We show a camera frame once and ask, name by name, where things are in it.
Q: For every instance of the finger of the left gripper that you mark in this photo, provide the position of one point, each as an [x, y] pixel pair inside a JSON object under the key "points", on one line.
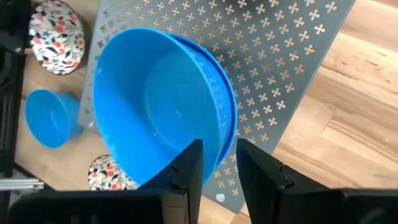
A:
{"points": [[14, 7], [14, 32]]}

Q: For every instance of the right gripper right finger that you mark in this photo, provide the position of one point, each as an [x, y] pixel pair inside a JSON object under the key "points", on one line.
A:
{"points": [[264, 186]]}

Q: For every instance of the floral patterned mini bowl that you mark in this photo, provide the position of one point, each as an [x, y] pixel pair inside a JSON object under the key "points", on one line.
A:
{"points": [[105, 174], [56, 37]]}

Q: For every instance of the grey perforated metal riser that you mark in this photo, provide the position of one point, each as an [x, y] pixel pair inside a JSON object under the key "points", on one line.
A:
{"points": [[280, 62]]}

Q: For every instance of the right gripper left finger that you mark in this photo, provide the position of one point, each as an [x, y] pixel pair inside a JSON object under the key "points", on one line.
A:
{"points": [[183, 177]]}

